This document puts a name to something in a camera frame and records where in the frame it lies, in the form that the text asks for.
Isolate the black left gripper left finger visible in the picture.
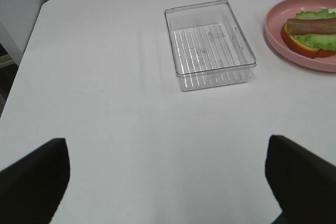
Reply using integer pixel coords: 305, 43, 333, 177
1, 138, 70, 223

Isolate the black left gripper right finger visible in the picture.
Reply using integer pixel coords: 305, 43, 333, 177
265, 135, 335, 223

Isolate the white bread slice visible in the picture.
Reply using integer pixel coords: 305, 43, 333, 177
280, 23, 335, 59

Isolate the green lettuce leaf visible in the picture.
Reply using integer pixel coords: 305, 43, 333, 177
290, 8, 335, 51

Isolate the brown bacon strip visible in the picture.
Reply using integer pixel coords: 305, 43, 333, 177
287, 18, 335, 35

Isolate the pink round plate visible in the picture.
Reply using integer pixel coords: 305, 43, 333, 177
264, 0, 335, 72

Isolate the clear left plastic tray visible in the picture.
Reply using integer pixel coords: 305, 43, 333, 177
164, 0, 257, 91

